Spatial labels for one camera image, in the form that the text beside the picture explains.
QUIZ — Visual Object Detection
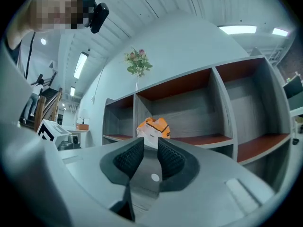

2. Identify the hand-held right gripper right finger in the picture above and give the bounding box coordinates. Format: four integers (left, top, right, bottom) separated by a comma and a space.
157, 137, 201, 194

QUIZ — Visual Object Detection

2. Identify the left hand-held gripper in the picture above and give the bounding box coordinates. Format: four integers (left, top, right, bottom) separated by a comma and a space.
36, 119, 81, 151

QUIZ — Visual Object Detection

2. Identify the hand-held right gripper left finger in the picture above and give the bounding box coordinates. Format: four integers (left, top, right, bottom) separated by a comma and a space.
99, 137, 145, 222

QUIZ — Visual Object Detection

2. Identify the orange white pack of tissues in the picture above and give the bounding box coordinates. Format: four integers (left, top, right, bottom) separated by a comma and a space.
136, 117, 171, 149

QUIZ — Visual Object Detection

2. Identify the grey shelf with red-brown panels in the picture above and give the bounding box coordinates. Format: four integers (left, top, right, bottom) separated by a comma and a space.
102, 46, 293, 195

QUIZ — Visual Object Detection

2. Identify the wooden staircase with railing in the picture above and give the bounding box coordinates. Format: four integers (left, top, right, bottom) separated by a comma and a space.
18, 72, 63, 132

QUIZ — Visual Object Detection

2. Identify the long ceiling light panel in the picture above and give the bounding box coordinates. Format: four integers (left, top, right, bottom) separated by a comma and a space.
73, 52, 89, 79

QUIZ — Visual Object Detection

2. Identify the pink flower bouquet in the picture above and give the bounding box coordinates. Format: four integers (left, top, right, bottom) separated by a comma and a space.
122, 47, 154, 78

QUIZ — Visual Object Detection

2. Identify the person's head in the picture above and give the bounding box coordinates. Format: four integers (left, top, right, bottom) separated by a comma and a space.
6, 0, 84, 50

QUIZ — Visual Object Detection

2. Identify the large rectangular ceiling light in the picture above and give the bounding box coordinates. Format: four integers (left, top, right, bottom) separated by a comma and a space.
218, 25, 258, 35

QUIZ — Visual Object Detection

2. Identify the small rectangular ceiling light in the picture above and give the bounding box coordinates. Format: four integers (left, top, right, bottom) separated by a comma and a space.
272, 27, 289, 37

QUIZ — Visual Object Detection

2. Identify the white wall cable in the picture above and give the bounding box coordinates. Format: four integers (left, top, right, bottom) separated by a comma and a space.
90, 64, 106, 104

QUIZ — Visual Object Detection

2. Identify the black camera cable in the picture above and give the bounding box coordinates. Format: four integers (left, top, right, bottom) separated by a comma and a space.
24, 31, 36, 79

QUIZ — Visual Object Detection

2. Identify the black head-worn camera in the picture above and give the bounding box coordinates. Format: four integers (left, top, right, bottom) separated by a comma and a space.
88, 2, 110, 34

